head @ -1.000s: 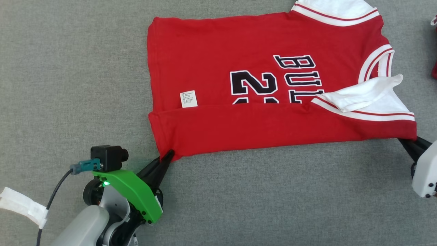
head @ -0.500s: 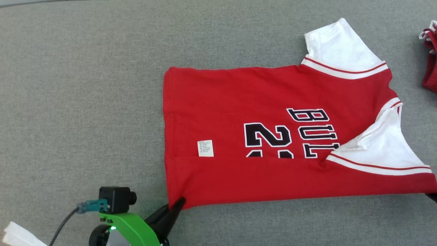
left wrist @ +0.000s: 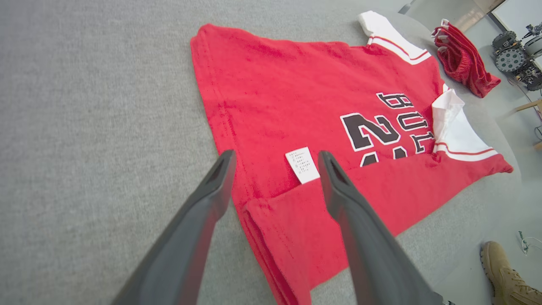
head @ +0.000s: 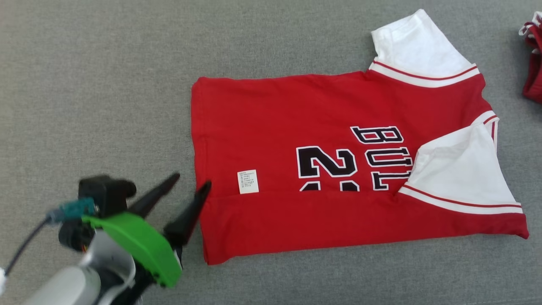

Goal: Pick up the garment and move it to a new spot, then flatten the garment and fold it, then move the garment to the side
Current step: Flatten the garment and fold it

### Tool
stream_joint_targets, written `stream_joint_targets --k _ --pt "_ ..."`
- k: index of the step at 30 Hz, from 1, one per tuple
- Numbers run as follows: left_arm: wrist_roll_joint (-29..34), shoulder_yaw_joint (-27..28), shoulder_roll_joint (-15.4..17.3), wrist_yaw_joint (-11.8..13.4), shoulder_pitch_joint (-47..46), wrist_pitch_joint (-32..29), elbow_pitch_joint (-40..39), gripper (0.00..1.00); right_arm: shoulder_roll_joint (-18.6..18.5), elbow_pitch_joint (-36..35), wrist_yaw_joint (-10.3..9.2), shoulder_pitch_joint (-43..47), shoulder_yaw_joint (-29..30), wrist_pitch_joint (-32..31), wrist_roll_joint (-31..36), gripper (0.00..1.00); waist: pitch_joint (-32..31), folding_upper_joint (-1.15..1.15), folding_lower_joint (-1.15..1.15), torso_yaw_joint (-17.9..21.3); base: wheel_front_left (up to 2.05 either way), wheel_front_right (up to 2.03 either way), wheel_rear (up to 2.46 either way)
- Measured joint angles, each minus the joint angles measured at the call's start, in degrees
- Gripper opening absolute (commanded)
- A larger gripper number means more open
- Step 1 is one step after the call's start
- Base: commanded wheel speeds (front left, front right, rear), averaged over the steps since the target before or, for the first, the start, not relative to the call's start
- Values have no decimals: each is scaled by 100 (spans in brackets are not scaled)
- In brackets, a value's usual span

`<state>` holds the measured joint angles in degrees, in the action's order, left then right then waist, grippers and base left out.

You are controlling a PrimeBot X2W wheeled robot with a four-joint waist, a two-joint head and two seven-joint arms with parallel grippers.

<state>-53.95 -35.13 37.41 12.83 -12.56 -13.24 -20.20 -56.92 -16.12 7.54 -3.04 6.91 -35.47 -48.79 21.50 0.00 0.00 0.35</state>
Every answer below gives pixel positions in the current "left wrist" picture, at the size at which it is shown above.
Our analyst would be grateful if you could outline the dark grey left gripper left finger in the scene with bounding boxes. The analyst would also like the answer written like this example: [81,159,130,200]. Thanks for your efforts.
[111,149,237,305]

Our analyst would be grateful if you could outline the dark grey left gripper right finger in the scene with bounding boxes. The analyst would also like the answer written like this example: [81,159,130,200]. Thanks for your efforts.
[318,150,456,305]

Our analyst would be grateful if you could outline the red and white basketball jersey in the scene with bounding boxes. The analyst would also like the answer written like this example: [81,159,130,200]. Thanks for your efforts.
[190,11,514,305]

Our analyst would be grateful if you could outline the tan suede boot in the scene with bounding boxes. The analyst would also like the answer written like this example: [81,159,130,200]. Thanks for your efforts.
[480,241,542,305]

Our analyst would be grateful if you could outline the red shorts with white trim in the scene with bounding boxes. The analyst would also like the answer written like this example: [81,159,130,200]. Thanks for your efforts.
[431,19,501,99]

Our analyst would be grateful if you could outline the wooden furniture leg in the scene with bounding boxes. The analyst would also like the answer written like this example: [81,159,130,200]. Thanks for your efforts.
[514,99,542,113]

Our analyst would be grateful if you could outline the small wheeled robot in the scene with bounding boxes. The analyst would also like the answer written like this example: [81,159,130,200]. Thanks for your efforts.
[491,23,542,92]

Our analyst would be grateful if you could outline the thin floor cable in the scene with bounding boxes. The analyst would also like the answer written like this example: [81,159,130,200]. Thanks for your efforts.
[516,231,542,255]

